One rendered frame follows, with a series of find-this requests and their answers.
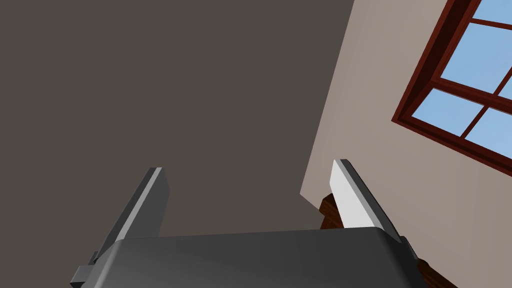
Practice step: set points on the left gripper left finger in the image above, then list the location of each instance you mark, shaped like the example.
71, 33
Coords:
146, 208

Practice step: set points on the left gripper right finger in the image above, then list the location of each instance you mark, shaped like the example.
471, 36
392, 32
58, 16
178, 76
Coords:
356, 202

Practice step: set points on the brown wooden furniture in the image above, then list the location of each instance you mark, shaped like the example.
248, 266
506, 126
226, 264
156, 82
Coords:
330, 214

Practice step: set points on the red-brown framed window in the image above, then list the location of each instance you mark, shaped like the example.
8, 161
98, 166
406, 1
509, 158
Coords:
472, 76

